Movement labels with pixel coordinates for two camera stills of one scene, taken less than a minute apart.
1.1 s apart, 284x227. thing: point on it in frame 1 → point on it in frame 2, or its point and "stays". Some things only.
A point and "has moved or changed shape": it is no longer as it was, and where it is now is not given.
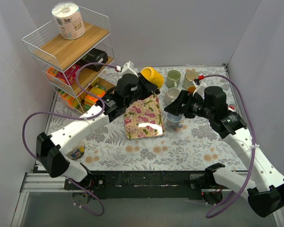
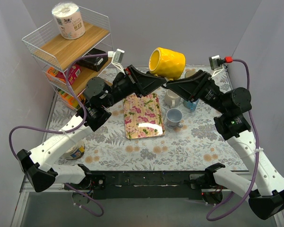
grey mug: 173,121 stays
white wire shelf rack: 79,69 stays
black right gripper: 183,102 → 199,84
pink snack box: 69,75 stays
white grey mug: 171,93 stays
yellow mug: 153,75 has moved or changed shape
